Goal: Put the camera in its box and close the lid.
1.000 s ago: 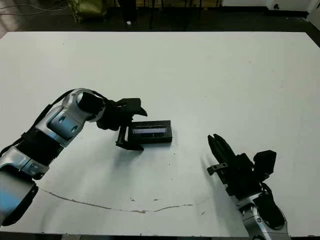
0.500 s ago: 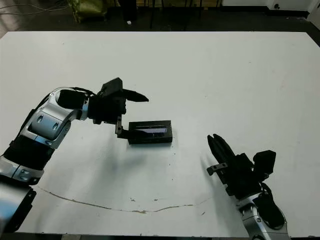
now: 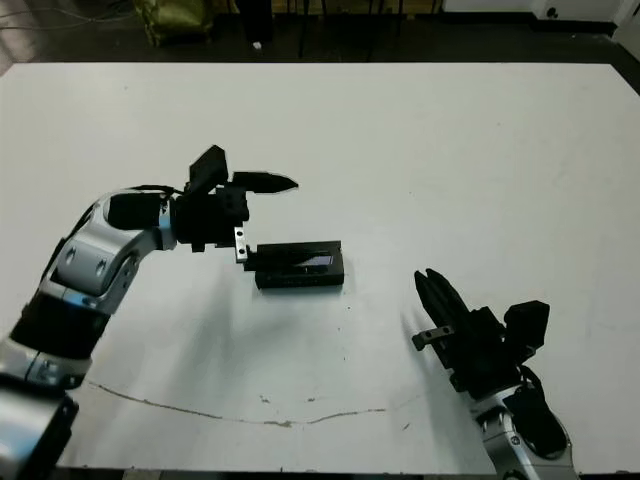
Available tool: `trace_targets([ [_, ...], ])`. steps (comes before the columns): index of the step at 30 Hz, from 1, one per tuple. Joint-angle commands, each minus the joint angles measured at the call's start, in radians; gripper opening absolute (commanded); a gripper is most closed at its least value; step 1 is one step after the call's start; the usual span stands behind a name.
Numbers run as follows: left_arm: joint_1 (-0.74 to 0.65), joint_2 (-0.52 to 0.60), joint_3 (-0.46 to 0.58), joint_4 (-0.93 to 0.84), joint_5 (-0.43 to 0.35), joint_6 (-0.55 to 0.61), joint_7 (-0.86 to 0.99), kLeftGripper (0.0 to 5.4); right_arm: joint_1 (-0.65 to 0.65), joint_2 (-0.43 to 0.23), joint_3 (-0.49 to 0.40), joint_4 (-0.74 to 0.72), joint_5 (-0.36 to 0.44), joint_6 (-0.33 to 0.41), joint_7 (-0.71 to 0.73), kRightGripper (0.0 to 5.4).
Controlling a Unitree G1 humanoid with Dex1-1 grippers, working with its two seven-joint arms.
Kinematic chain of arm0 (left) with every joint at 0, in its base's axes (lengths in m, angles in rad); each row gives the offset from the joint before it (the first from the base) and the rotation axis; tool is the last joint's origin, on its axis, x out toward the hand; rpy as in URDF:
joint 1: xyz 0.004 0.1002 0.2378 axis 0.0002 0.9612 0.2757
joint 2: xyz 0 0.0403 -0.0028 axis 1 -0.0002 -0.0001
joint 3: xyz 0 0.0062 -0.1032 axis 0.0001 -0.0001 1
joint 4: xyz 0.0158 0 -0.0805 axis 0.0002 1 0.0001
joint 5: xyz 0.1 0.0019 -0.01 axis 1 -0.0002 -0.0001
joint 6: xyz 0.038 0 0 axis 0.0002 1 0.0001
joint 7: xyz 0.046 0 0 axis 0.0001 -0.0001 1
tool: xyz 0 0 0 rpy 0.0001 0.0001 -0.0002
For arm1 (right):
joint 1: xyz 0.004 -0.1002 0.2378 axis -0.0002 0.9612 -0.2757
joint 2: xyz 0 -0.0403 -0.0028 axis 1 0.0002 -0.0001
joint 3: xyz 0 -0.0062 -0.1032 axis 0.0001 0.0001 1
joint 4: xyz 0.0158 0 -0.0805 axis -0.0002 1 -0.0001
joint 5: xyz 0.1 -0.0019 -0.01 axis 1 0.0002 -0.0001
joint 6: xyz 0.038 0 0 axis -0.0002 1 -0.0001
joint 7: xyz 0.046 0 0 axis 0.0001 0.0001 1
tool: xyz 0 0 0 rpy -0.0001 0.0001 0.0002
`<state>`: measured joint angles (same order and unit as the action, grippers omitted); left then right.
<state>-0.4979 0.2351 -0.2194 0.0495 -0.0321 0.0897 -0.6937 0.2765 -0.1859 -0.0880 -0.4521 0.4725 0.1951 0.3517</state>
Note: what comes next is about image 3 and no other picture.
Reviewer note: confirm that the black box base white insert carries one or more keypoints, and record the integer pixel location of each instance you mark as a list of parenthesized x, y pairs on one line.
[(300, 282)]

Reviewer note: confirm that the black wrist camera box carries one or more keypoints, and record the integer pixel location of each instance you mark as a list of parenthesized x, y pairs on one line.
[(527, 325), (210, 167)]

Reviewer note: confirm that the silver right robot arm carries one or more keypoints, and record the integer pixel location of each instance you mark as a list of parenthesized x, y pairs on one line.
[(525, 435)]

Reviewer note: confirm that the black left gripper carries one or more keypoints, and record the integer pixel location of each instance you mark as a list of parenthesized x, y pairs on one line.
[(215, 220)]

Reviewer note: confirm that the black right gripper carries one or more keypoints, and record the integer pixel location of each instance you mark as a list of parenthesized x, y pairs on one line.
[(475, 355)]

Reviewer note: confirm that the black box lid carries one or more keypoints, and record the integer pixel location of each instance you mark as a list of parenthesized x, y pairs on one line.
[(300, 262)]

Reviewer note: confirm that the yellow-green bag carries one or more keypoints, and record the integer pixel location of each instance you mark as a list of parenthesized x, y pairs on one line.
[(172, 20)]

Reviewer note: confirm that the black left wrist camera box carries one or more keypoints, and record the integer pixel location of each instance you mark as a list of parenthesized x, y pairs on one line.
[(210, 167)]

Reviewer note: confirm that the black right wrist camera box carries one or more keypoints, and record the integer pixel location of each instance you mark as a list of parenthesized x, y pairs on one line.
[(527, 325)]

